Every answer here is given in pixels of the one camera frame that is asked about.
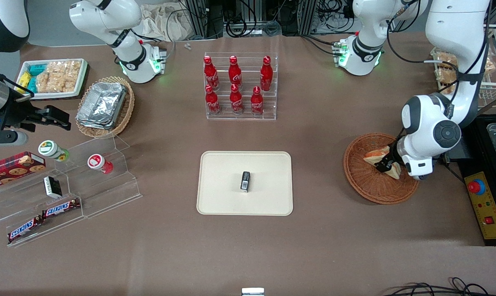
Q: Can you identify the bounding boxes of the red cola bottle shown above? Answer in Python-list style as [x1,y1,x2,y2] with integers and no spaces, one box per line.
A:
[228,55,242,90]
[203,56,220,91]
[230,84,244,115]
[205,85,221,115]
[250,86,264,116]
[260,56,273,92]

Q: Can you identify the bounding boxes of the triangle sandwich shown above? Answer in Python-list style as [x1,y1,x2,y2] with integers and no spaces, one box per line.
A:
[363,146,401,180]

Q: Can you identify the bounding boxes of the black and white small box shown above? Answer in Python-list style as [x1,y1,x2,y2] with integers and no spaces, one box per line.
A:
[43,176,62,199]

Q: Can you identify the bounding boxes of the yellow control panel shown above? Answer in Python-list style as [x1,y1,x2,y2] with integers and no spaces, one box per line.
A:
[464,171,496,240]

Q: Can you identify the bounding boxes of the light oval wicker basket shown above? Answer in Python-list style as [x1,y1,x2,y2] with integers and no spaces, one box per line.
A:
[75,76,135,139]

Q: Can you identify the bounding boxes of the brown round wicker basket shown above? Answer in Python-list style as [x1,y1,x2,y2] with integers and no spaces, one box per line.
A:
[343,132,420,205]

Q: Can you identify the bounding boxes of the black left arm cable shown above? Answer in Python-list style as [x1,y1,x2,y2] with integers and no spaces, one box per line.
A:
[387,0,491,138]

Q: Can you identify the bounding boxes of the clear acrylic stepped display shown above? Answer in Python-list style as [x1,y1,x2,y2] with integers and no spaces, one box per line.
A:
[0,134,143,247]

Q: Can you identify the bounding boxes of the aluminium frame post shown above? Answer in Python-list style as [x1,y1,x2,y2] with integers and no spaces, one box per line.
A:
[299,0,318,35]
[189,0,209,39]

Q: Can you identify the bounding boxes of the stacked aluminium foil trays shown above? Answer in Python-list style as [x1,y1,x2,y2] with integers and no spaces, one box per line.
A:
[76,82,127,130]

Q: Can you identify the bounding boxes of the black countertop appliance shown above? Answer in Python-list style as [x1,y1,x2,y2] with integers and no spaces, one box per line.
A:
[445,113,496,246]

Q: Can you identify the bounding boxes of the clear bag of rice crackers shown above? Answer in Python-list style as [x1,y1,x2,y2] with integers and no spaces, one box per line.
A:
[35,60,82,94]

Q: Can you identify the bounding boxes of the grey metal bar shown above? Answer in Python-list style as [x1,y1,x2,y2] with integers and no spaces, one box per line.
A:
[477,93,496,116]

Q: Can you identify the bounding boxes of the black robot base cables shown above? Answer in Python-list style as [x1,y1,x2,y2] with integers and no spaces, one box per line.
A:
[301,35,343,56]

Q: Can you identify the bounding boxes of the white rectangular snack tray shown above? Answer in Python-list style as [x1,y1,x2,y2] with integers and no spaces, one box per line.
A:
[16,58,89,100]

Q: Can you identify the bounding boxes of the beige cloth bag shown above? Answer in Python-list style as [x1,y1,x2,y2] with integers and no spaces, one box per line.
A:
[139,3,195,42]

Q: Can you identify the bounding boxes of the coiled black cable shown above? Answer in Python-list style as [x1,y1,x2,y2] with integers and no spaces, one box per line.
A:
[225,16,248,38]

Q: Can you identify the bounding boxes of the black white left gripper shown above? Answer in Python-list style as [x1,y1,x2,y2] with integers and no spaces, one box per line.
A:
[374,138,436,181]

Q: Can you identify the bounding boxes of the red strawberry yoghurt cup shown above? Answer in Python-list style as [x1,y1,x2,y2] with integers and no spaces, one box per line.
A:
[87,153,113,174]

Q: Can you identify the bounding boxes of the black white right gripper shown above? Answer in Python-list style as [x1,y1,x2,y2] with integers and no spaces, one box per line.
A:
[0,92,72,133]

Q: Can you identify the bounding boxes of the clear acrylic bottle rack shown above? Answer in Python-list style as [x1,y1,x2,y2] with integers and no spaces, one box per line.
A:
[204,52,279,121]

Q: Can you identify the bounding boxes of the green sunflower yoghurt cup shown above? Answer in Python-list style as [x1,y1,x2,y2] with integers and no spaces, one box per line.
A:
[38,140,70,162]

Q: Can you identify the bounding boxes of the red tartan cookie box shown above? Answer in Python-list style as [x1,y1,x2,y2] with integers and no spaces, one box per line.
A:
[0,151,46,190]

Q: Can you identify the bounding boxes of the cream plastic tray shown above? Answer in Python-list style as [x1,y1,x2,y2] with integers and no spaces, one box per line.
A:
[196,151,293,216]

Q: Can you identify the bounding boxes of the Snickers chocolate bar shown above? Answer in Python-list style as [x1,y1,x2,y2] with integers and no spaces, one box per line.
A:
[7,216,44,243]
[41,199,81,219]

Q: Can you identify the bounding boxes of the black cables bundle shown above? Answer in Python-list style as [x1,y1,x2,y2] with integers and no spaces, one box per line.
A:
[381,277,496,296]

